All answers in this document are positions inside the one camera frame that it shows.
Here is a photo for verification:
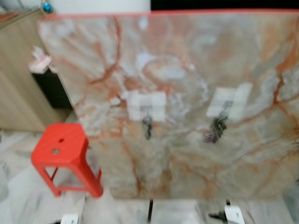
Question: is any pink tissue pack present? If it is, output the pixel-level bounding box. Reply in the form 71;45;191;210
29;46;52;74

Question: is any blue and gold trophy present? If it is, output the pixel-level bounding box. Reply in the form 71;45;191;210
41;0;53;14

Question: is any key bunch with purple tag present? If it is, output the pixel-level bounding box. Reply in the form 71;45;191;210
205;108;231;143

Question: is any black low TV console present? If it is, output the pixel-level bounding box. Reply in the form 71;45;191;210
32;70;73;111

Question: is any light wooden cabinet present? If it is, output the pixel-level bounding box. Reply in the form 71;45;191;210
0;9;78;132

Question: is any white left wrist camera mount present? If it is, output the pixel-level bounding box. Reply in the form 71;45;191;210
61;214;79;224

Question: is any dark key on ring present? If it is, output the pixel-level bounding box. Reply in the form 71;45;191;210
142;112;154;140

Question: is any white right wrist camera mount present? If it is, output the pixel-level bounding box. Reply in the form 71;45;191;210
224;205;245;224

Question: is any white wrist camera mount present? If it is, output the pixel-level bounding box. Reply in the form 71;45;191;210
61;214;79;224
224;205;245;224

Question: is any black television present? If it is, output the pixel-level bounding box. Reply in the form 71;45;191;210
150;0;299;11

